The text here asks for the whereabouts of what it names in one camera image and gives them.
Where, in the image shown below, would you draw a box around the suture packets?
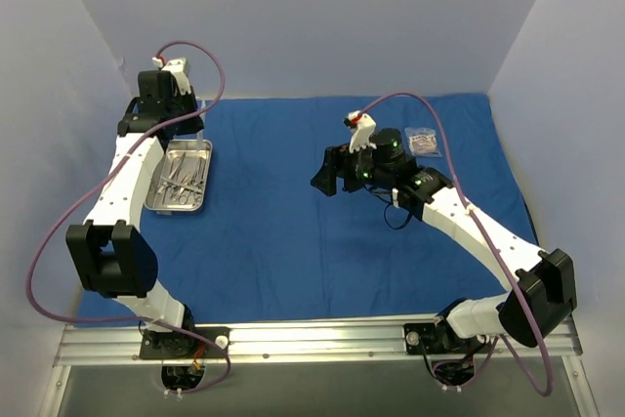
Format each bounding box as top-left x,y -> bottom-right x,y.
404,127 -> 441,157

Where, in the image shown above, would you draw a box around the metal surgical instrument tray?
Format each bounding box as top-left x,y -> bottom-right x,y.
144,139 -> 213,215

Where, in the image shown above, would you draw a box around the blue surgical drape cloth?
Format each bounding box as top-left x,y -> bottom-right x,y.
140,97 -> 502,323

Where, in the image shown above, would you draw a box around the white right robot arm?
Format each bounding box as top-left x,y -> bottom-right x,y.
311,128 -> 577,352

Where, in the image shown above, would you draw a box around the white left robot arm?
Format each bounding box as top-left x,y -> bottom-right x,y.
65,60 -> 203,357

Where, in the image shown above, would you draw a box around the steel surgical instruments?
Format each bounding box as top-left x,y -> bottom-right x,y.
155,150 -> 206,211

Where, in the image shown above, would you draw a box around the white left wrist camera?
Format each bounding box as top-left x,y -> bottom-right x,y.
151,56 -> 191,95

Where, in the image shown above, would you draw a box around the thin black cable loop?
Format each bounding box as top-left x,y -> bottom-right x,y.
383,191 -> 414,231

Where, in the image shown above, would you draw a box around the aluminium front rail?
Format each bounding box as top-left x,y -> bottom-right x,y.
53,312 -> 582,367

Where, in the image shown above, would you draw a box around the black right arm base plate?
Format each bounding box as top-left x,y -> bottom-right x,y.
402,321 -> 487,356

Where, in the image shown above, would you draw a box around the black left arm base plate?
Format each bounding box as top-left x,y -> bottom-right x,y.
139,326 -> 230,360

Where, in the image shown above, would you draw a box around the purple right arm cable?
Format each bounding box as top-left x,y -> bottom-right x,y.
358,92 -> 556,397

